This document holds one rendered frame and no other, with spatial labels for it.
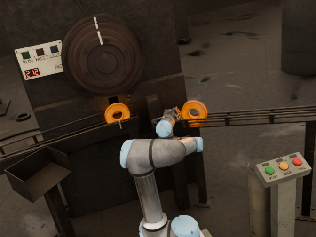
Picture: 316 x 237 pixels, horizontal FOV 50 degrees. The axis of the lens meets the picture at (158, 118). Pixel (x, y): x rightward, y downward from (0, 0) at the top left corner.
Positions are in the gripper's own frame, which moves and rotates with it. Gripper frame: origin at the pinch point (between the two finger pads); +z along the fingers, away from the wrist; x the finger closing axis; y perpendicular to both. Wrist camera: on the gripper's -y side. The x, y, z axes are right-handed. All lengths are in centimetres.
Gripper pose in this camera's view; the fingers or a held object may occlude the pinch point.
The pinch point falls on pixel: (171, 112)
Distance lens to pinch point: 199.3
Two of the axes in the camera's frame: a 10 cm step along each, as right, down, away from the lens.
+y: 8.6, -4.0, -3.2
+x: -4.7, -8.7, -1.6
